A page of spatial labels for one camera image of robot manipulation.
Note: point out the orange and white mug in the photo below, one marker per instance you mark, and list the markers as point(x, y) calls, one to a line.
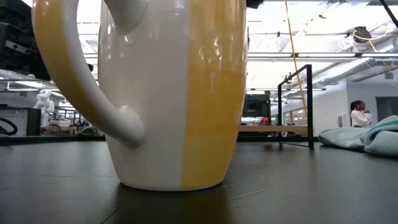
point(155, 109)

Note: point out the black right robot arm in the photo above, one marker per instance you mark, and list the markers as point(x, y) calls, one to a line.
point(390, 15)

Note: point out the black box machine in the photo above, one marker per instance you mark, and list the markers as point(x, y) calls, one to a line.
point(256, 107)

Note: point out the long ceiling light strip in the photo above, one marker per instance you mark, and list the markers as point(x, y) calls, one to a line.
point(326, 55)

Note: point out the person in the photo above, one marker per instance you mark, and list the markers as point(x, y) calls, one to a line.
point(359, 118)

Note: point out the light blue cloth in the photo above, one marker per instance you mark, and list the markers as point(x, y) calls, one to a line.
point(373, 140)

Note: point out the wooden shelf with black frame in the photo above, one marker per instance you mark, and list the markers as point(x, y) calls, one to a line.
point(273, 128)

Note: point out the silver ventilation duct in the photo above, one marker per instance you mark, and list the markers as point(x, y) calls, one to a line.
point(348, 70)

